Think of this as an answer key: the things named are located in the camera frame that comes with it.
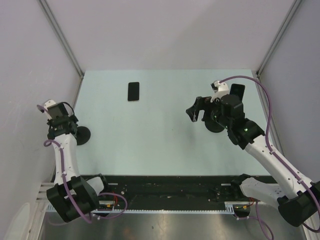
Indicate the aluminium frame post left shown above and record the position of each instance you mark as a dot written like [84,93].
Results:
[52,20]

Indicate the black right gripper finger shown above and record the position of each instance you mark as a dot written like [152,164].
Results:
[199,102]
[193,113]

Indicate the black stand with ball joint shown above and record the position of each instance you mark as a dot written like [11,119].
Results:
[83,135]

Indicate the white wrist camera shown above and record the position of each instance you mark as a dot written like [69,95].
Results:
[54,109]
[220,89]

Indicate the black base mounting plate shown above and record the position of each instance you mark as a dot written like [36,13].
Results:
[175,193]

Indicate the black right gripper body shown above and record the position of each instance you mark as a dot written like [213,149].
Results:
[212,110]

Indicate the aluminium frame post right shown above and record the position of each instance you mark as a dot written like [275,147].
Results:
[294,8]

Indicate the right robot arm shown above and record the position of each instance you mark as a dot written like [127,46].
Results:
[297,198]

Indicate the aluminium frame post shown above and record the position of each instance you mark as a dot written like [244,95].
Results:
[294,8]
[52,20]

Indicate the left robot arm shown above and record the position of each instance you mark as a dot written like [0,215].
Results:
[72,196]

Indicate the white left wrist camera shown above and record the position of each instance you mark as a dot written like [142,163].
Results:
[54,109]

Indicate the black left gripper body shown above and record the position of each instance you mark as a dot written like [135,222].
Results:
[49,122]

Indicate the silver white phone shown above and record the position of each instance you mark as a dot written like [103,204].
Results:
[133,94]

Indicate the aluminium table rail right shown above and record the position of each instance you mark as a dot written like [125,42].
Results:
[264,96]

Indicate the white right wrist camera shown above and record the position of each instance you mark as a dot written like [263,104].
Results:
[220,89]

